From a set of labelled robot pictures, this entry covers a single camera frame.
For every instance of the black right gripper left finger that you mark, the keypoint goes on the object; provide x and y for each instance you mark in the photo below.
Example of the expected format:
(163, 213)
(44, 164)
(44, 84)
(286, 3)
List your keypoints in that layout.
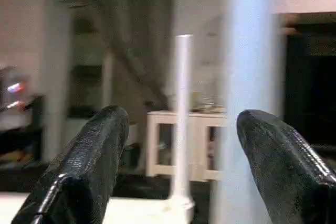
(79, 177)

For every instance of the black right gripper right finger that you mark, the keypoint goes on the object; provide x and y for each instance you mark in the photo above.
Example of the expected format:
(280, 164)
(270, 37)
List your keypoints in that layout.
(294, 177)

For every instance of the white plastic table top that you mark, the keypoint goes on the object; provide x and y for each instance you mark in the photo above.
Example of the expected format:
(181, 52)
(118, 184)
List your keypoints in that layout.
(142, 212)

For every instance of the white plastic table leg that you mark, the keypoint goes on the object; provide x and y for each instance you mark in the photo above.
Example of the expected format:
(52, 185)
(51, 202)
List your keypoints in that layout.
(184, 103)
(247, 51)

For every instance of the white glass-door cabinet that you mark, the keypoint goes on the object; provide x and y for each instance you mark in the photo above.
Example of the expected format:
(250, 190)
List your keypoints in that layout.
(163, 118)

